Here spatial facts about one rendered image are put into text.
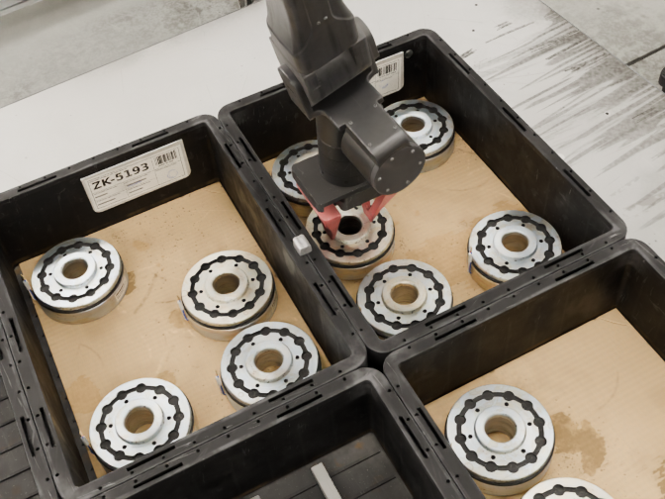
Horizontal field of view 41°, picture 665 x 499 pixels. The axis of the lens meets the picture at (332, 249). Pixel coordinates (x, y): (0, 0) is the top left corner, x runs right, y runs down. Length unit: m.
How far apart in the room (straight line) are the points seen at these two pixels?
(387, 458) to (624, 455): 0.23
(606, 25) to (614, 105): 1.34
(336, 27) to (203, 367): 0.40
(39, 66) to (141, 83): 1.33
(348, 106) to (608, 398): 0.39
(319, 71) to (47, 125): 0.77
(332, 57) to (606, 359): 0.43
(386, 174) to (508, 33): 0.76
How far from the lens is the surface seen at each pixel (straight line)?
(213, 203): 1.10
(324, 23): 0.73
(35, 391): 0.87
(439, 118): 1.13
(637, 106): 1.42
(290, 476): 0.89
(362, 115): 0.80
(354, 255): 0.98
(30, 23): 3.00
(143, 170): 1.07
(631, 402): 0.94
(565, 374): 0.94
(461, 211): 1.06
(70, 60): 2.79
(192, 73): 1.50
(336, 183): 0.91
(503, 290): 0.87
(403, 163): 0.81
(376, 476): 0.88
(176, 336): 0.99
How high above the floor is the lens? 1.63
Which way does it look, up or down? 51 degrees down
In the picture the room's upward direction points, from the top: 7 degrees counter-clockwise
